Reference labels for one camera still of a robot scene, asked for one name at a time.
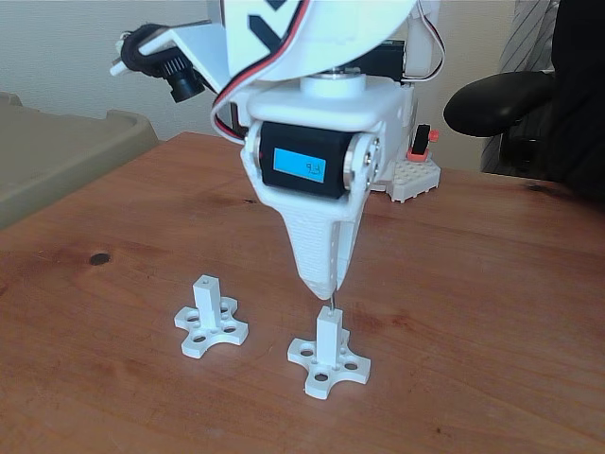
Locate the orange black table clamp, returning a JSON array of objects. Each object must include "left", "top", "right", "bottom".
[{"left": 407, "top": 123, "right": 441, "bottom": 164}]

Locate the black office chair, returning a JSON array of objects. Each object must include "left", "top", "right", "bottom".
[{"left": 442, "top": 70, "right": 568, "bottom": 183}]

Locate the beige plastic bin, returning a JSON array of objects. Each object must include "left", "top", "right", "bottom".
[{"left": 0, "top": 91, "right": 163, "bottom": 233}]

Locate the white cross-base post stand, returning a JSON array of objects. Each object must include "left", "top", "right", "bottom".
[
  {"left": 173, "top": 274, "right": 251, "bottom": 359},
  {"left": 286, "top": 306, "right": 372, "bottom": 399}
]

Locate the red black white servo cable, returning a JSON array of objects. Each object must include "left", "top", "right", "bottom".
[
  {"left": 405, "top": 0, "right": 449, "bottom": 83},
  {"left": 209, "top": 0, "right": 316, "bottom": 146}
]

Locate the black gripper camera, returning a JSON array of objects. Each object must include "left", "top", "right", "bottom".
[{"left": 119, "top": 25, "right": 206, "bottom": 105}]

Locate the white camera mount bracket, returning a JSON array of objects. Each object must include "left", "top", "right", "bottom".
[{"left": 110, "top": 19, "right": 231, "bottom": 98}]

